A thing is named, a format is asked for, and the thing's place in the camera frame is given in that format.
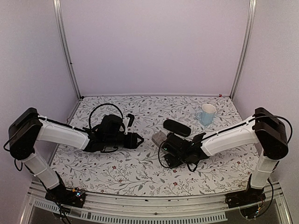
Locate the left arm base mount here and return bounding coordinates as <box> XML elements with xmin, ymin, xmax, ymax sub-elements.
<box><xmin>45</xmin><ymin>185</ymin><xmax>86</xmax><ymax>208</ymax></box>

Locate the aluminium frame post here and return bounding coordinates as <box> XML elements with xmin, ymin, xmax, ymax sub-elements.
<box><xmin>229</xmin><ymin>0</ymin><xmax>257</xmax><ymax>101</ymax></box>
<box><xmin>53</xmin><ymin>0</ymin><xmax>82</xmax><ymax>100</ymax></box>

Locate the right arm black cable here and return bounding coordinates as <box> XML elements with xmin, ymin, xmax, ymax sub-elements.
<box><xmin>157</xmin><ymin>142</ymin><xmax>199</xmax><ymax>173</ymax></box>

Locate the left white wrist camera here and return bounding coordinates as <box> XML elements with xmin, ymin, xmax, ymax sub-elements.
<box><xmin>122</xmin><ymin>114</ymin><xmax>135</xmax><ymax>135</ymax></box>

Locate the black glasses case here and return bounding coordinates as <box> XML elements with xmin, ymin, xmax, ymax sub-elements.
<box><xmin>163</xmin><ymin>119</ymin><xmax>191</xmax><ymax>137</ymax></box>

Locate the grey glasses case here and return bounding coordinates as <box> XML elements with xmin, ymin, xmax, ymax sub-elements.
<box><xmin>151</xmin><ymin>131</ymin><xmax>167</xmax><ymax>146</ymax></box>

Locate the right aluminium frame post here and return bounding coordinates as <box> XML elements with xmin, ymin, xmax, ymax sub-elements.
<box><xmin>229</xmin><ymin>0</ymin><xmax>257</xmax><ymax>101</ymax></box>

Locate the floral tablecloth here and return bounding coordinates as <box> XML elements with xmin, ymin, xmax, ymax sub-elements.
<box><xmin>51</xmin><ymin>96</ymin><xmax>259</xmax><ymax>196</ymax></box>

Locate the left aluminium frame post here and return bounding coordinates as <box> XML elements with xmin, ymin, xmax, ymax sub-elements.
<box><xmin>53</xmin><ymin>0</ymin><xmax>82</xmax><ymax>100</ymax></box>

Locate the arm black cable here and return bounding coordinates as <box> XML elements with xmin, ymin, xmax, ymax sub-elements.
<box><xmin>157</xmin><ymin>142</ymin><xmax>199</xmax><ymax>173</ymax></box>
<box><xmin>88</xmin><ymin>103</ymin><xmax>124</xmax><ymax>129</ymax></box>

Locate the front aluminium rail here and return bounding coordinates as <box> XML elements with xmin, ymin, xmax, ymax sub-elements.
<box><xmin>20</xmin><ymin>181</ymin><xmax>295</xmax><ymax>224</ymax></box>

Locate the light blue mug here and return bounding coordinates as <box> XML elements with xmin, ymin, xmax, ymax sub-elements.
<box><xmin>195</xmin><ymin>104</ymin><xmax>217</xmax><ymax>126</ymax></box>

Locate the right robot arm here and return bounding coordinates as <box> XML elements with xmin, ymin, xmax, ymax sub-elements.
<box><xmin>159</xmin><ymin>107</ymin><xmax>292</xmax><ymax>203</ymax></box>

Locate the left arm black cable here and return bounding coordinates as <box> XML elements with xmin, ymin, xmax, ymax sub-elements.
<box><xmin>88</xmin><ymin>103</ymin><xmax>124</xmax><ymax>129</ymax></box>

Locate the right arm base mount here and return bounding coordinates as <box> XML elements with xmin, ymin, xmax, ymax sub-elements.
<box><xmin>225</xmin><ymin>183</ymin><xmax>266</xmax><ymax>219</ymax></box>

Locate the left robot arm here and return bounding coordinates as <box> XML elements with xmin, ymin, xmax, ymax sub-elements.
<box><xmin>3</xmin><ymin>108</ymin><xmax>144</xmax><ymax>203</ymax></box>

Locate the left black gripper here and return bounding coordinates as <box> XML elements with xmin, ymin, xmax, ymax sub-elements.
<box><xmin>105</xmin><ymin>132</ymin><xmax>144</xmax><ymax>149</ymax></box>

